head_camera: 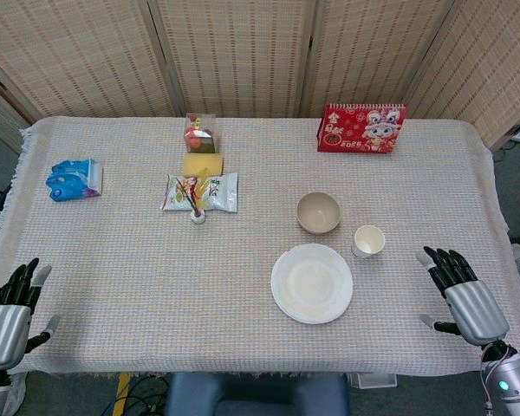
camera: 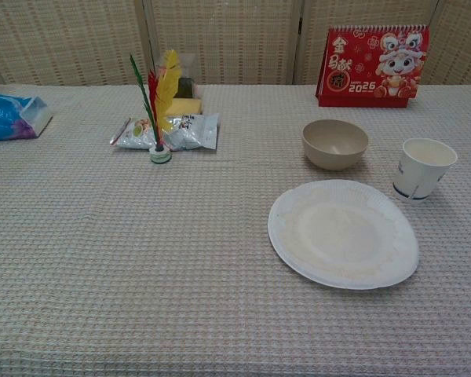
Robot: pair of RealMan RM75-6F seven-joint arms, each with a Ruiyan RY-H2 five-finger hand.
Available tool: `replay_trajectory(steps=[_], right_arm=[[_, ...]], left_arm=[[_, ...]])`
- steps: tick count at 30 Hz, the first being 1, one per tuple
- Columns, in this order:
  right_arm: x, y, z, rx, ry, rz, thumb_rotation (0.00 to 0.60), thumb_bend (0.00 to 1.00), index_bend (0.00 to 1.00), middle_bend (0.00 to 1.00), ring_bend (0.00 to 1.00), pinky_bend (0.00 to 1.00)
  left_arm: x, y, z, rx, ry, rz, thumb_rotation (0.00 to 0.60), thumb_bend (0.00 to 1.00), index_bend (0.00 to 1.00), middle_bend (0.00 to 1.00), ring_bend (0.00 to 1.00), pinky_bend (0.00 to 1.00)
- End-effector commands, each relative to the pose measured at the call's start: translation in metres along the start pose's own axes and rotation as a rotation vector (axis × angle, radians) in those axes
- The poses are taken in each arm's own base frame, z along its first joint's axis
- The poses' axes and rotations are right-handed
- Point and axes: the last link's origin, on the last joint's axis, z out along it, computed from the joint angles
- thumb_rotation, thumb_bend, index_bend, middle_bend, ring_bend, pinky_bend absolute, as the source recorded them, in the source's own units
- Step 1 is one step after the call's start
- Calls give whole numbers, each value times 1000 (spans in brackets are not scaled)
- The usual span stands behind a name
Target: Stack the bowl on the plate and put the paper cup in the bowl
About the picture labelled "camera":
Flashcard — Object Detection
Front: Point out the beige bowl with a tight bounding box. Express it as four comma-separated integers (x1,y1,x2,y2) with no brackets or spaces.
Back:
301,119,369,171

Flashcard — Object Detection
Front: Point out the beige woven tablecloth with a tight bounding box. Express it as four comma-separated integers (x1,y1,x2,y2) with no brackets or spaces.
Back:
0,83,471,377

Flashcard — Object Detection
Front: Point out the woven folding screen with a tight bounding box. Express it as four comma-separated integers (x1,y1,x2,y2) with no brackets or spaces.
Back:
0,0,471,86

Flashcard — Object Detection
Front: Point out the yellow sponge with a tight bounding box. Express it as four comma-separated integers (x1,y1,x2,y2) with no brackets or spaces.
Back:
165,97,203,116

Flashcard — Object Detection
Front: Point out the colourful feather shuttlecock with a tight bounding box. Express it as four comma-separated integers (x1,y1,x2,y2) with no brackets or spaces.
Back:
129,49,181,165

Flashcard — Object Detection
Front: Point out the blue tissue pack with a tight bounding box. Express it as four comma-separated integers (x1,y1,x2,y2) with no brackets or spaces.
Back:
0,86,54,143

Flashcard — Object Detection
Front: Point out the large white paper plate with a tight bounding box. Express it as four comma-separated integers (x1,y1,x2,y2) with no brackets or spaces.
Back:
267,179,420,291

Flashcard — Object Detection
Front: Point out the white silver snack packet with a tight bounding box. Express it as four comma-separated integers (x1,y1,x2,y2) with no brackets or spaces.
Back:
162,112,221,152

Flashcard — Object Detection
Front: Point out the red desk calendar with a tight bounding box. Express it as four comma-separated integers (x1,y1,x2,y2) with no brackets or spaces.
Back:
316,24,432,108

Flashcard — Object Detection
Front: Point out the snack packet with green print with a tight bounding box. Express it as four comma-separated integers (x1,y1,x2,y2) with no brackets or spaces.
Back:
110,116,159,151

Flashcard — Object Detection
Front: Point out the white paper cup blue print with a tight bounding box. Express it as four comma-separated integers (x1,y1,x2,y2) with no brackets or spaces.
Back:
391,137,458,203

